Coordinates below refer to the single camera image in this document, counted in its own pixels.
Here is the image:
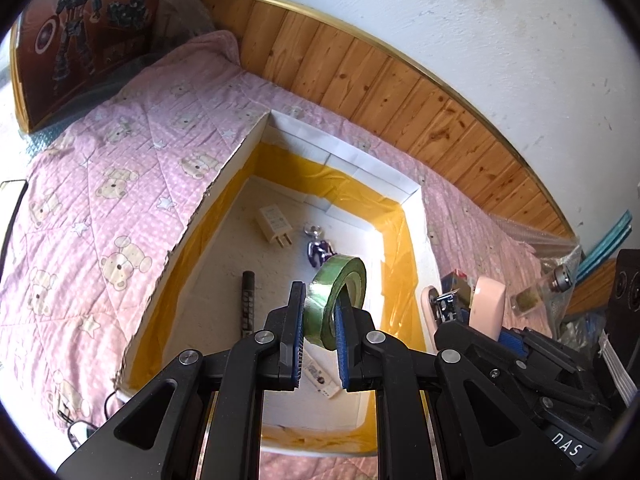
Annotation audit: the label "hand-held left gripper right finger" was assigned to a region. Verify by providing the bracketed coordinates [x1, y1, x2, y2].
[335, 304, 585, 480]

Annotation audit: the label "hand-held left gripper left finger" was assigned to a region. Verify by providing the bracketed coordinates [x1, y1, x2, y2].
[55, 281, 307, 480]

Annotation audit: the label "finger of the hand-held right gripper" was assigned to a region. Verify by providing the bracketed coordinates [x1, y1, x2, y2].
[433, 321, 548, 413]
[500, 327, 603, 411]

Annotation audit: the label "pink clip case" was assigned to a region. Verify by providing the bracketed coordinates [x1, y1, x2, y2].
[420, 275, 507, 347]

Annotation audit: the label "green tape roll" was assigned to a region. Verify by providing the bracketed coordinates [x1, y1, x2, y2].
[303, 255, 368, 352]

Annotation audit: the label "black marker pen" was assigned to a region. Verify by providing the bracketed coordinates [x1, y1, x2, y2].
[239, 270, 257, 339]

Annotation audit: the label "purple silver action figure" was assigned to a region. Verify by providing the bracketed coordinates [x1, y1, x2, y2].
[305, 223, 342, 269]

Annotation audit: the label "white plug charger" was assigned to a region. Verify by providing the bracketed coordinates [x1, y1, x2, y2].
[254, 204, 294, 250]

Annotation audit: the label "white cardboard box yellow tape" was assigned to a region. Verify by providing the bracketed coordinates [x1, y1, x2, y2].
[112, 107, 442, 457]

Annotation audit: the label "glass bottle metal cap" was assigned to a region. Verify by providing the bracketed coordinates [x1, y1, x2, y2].
[509, 265, 577, 317]

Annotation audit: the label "blue foam strips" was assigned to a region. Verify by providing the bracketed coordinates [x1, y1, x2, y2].
[582, 210, 634, 275]

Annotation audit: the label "pink bear printed blanket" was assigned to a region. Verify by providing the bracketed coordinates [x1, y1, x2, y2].
[0, 30, 581, 480]

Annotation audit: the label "black eyeglasses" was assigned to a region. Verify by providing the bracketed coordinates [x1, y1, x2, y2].
[56, 390, 117, 452]

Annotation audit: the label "black smartphone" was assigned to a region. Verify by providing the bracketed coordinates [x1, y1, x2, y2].
[0, 179, 29, 263]

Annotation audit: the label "robot figure toy box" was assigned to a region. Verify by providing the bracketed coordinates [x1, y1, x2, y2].
[10, 0, 174, 134]

